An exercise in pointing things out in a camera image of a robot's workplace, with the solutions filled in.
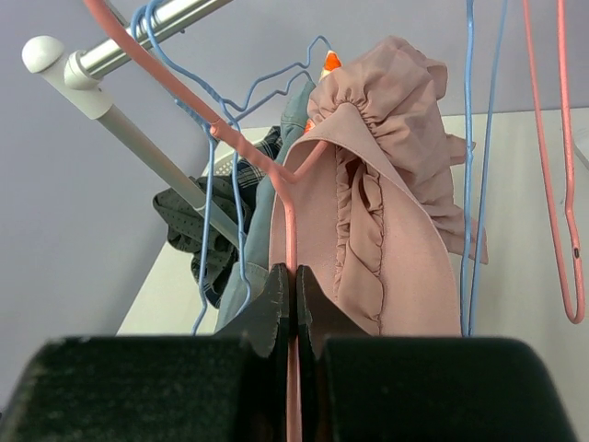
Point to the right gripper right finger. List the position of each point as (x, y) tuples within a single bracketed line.
[(318, 318)]

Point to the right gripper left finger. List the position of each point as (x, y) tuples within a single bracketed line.
[(264, 323)]

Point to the dark grey dotted skirt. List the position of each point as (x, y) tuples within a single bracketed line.
[(185, 230)]

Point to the pink pleated skirt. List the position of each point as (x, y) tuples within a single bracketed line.
[(376, 218)]

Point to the light blue denim skirt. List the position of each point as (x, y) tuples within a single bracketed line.
[(259, 196)]

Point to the orange floral skirt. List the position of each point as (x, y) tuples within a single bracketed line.
[(331, 62)]

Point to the white perforated plastic basket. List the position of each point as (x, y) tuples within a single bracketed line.
[(223, 166)]

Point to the white and silver clothes rack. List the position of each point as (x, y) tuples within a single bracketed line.
[(85, 190)]

